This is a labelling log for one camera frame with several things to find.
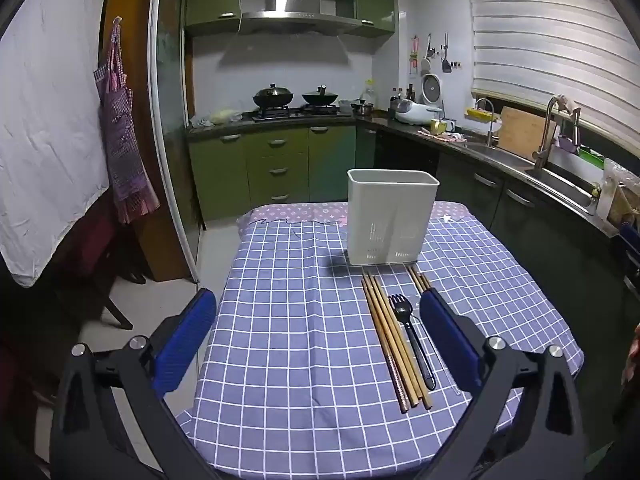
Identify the hanging white spatula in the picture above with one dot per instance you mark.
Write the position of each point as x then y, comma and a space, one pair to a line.
426, 60

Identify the yellow sponge holder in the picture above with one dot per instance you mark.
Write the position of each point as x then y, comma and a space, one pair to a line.
477, 114

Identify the small steel pot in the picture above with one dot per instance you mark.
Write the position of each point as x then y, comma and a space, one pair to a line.
362, 107

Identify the white window blind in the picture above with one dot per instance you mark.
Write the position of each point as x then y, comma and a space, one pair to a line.
550, 35

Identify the white rice cooker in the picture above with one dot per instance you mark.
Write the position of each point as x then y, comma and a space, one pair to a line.
422, 102

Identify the dark wooden chair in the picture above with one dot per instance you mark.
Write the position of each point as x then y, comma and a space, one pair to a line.
100, 265

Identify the green lower cabinets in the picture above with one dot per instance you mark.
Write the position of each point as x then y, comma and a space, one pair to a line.
272, 170

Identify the purple checked tablecloth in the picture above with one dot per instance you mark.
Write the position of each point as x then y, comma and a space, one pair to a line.
300, 335

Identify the purple checked apron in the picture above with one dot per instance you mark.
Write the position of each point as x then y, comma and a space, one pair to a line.
122, 135

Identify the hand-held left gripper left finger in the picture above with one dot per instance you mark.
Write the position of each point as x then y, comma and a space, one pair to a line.
185, 345

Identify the black wok with lid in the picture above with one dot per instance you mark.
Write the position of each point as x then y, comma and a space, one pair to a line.
272, 96

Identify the steel range hood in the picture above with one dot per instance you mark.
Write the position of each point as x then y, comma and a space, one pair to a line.
285, 5

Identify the pink hanging wall utensil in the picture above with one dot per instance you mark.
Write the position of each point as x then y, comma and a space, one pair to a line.
414, 55

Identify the wooden cutting board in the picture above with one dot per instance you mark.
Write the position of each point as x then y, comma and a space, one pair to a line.
522, 132

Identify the black plastic fork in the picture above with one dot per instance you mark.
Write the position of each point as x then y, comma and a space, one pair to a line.
401, 307

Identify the cooking oil bottle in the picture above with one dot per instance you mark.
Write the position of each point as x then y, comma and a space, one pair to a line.
369, 91

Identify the steel kitchen sink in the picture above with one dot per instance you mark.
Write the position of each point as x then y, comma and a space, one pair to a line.
550, 177

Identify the clear plastic bag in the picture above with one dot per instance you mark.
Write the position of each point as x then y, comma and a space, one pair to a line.
620, 195

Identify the white plastic utensil holder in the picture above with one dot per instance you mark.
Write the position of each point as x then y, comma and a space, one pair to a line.
392, 217

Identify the gas stove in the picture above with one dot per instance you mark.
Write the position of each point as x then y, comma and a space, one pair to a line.
295, 112

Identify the hanging black utensil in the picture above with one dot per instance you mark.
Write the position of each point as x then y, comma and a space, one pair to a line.
445, 57

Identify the tall steel faucet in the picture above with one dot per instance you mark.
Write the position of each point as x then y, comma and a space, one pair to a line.
547, 130

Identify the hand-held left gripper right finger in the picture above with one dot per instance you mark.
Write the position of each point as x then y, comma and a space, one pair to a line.
450, 340

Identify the small steel faucet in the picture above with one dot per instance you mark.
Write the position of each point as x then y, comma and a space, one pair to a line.
487, 120

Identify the white hanging cloth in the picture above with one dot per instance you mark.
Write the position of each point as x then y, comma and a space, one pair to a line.
50, 125

